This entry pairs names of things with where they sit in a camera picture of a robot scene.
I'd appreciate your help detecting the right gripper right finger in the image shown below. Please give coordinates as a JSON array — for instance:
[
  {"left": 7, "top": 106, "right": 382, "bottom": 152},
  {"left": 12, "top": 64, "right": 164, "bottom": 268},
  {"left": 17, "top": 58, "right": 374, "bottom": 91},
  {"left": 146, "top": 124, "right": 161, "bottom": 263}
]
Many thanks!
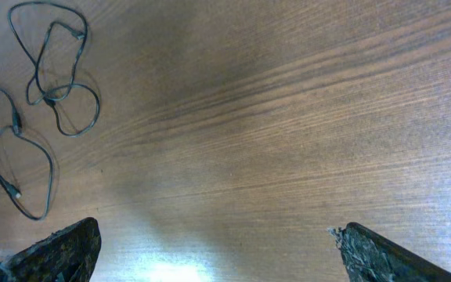
[{"left": 328, "top": 222, "right": 451, "bottom": 282}]

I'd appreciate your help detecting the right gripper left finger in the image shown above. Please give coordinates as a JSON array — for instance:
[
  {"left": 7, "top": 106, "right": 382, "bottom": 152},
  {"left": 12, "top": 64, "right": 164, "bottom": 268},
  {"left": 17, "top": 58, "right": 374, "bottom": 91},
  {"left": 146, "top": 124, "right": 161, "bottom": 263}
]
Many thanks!
[{"left": 0, "top": 217, "right": 102, "bottom": 282}]

